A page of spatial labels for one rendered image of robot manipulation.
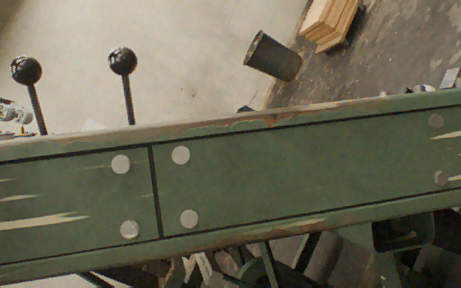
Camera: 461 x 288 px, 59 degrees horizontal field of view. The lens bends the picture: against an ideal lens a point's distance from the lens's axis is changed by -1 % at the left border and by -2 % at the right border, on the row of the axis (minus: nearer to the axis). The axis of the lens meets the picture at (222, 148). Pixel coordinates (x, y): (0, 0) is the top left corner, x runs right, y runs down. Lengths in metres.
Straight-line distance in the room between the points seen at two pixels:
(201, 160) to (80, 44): 6.01
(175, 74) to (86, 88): 1.29
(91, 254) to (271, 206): 0.15
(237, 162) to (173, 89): 5.83
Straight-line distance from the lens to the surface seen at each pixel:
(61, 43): 6.36
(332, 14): 4.16
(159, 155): 0.33
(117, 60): 0.54
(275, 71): 5.40
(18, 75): 0.56
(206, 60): 6.28
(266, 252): 1.26
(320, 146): 0.36
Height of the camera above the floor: 1.37
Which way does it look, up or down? 10 degrees down
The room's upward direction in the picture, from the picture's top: 65 degrees counter-clockwise
